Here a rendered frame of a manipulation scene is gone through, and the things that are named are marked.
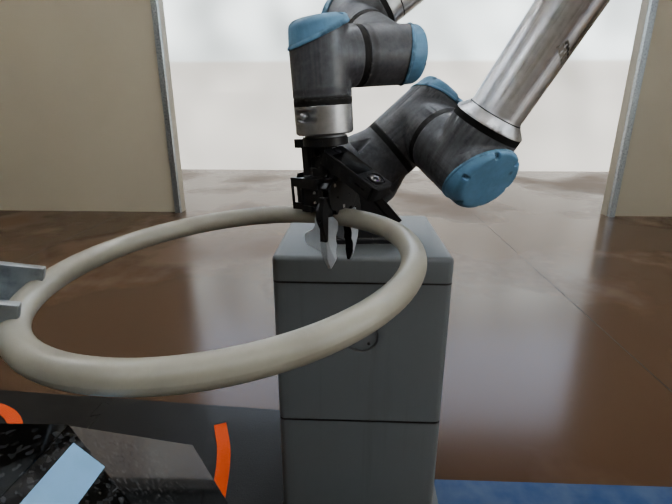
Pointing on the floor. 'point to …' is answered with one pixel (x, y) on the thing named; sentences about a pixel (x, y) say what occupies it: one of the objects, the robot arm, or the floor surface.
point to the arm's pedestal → (362, 376)
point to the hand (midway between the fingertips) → (343, 257)
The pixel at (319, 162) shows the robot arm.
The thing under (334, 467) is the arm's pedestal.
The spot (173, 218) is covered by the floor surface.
